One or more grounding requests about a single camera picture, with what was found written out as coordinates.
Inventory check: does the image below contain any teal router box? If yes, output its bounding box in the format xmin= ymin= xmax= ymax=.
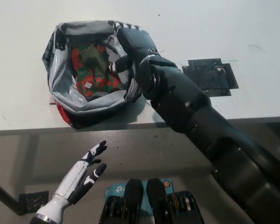
xmin=104 ymin=179 xmax=173 ymax=224

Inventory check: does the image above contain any black grey plastic bag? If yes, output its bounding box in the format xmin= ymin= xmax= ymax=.
xmin=41 ymin=20 xmax=150 ymax=129

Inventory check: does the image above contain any black table leg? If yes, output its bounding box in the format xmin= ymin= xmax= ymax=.
xmin=0 ymin=178 xmax=26 ymax=215

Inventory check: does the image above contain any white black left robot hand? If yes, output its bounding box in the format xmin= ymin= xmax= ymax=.
xmin=36 ymin=140 xmax=108 ymax=222

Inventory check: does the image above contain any red green patterned cloth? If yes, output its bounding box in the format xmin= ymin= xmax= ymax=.
xmin=71 ymin=45 xmax=126 ymax=98

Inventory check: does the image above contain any black tape patch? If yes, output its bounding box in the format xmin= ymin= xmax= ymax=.
xmin=182 ymin=58 xmax=239 ymax=97

